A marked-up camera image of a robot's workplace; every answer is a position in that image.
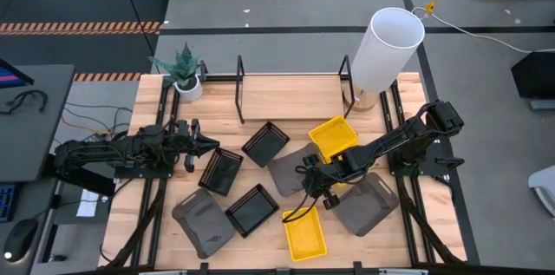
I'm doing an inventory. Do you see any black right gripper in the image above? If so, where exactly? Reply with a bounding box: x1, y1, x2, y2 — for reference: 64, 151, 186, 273
301, 152, 349, 212

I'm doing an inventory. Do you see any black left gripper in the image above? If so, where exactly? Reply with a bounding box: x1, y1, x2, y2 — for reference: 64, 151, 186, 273
172, 117, 221, 175

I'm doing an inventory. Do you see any grey translucent plastic bin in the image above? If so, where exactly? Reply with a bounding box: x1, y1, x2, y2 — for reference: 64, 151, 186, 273
331, 172, 400, 238
171, 187, 238, 260
267, 142, 324, 198

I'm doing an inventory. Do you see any black slotted plastic basket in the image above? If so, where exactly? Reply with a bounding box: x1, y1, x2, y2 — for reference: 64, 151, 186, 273
240, 121, 291, 168
198, 147, 245, 198
224, 183, 281, 239

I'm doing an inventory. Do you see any snake plant in white pot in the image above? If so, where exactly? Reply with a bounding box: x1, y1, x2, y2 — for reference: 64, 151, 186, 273
147, 43, 204, 102

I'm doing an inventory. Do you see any white shade wooden base lamp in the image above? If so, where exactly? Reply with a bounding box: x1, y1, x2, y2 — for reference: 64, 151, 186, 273
342, 6, 426, 114

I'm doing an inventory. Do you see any grey desk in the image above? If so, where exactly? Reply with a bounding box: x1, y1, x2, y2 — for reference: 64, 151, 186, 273
0, 64, 75, 184

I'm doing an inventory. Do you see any black hazard striped floor mat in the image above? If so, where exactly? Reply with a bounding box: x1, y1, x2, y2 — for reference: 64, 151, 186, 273
0, 0, 173, 82

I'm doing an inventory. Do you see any computer monitor pink screen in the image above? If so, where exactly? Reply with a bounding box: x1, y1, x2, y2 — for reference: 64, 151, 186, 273
0, 57, 35, 90

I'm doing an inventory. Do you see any black keyboard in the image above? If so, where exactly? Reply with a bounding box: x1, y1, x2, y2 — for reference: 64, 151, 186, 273
0, 183, 19, 224

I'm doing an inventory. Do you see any black computer mouse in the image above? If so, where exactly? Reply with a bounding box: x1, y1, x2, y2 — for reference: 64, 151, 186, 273
3, 218, 40, 264

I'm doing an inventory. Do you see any black box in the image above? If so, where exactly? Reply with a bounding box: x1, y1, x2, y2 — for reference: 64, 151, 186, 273
510, 51, 555, 101

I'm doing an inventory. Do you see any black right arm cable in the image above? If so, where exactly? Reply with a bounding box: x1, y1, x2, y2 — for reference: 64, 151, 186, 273
282, 194, 314, 224

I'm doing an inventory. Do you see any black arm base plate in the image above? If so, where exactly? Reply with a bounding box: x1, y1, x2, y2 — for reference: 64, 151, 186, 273
387, 135, 466, 177
113, 162, 175, 180

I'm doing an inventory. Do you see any thin black hanging cable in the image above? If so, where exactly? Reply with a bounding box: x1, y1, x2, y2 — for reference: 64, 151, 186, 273
115, 0, 160, 75

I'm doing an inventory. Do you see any white lamp cord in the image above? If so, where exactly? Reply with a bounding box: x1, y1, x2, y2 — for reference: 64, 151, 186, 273
410, 5, 555, 55

